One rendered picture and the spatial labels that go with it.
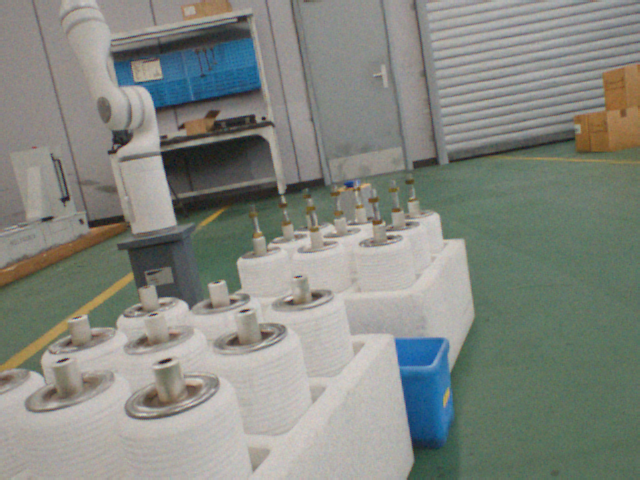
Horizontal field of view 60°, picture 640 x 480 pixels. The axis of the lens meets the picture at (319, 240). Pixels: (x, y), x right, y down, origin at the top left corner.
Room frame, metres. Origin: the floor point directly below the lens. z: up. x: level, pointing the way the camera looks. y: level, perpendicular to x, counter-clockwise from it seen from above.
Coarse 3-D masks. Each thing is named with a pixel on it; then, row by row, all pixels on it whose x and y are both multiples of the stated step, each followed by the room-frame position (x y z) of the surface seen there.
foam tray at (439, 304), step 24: (456, 240) 1.15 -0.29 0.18; (432, 264) 0.98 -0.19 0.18; (456, 264) 1.06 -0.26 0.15; (432, 288) 0.87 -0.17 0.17; (456, 288) 1.03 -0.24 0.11; (264, 312) 0.93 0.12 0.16; (360, 312) 0.86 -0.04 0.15; (384, 312) 0.84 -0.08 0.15; (408, 312) 0.82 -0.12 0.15; (432, 312) 0.85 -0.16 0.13; (456, 312) 1.01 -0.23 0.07; (408, 336) 0.82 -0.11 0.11; (432, 336) 0.83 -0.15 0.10; (456, 336) 0.98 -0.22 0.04
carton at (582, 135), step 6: (582, 114) 4.55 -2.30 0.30; (576, 120) 4.67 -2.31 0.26; (582, 120) 4.56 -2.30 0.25; (576, 126) 4.67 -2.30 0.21; (582, 126) 4.57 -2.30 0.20; (588, 126) 4.49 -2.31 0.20; (576, 132) 4.68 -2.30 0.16; (582, 132) 4.58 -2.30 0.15; (588, 132) 4.49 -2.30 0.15; (576, 138) 4.70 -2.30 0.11; (582, 138) 4.59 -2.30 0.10; (588, 138) 4.49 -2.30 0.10; (576, 144) 4.71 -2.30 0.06; (582, 144) 4.60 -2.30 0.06; (588, 144) 4.50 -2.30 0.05; (576, 150) 4.72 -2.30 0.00; (582, 150) 4.61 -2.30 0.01; (588, 150) 4.51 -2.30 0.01
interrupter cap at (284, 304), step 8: (320, 288) 0.66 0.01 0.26; (288, 296) 0.66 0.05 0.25; (312, 296) 0.64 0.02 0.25; (320, 296) 0.63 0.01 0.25; (328, 296) 0.62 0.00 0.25; (272, 304) 0.63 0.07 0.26; (280, 304) 0.62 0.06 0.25; (288, 304) 0.63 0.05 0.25; (296, 304) 0.62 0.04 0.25; (304, 304) 0.60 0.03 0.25; (312, 304) 0.60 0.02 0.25; (320, 304) 0.60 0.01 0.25; (280, 312) 0.60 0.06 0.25; (288, 312) 0.60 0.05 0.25
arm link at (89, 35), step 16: (80, 16) 1.27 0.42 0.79; (96, 16) 1.29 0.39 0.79; (64, 32) 1.30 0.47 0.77; (80, 32) 1.26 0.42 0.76; (96, 32) 1.27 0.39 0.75; (80, 48) 1.26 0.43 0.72; (96, 48) 1.25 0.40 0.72; (80, 64) 1.27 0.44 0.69; (96, 64) 1.24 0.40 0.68; (96, 80) 1.23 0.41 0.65; (96, 96) 1.24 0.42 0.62; (112, 96) 1.21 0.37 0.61; (112, 112) 1.21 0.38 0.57; (128, 112) 1.22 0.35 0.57; (112, 128) 1.23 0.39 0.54
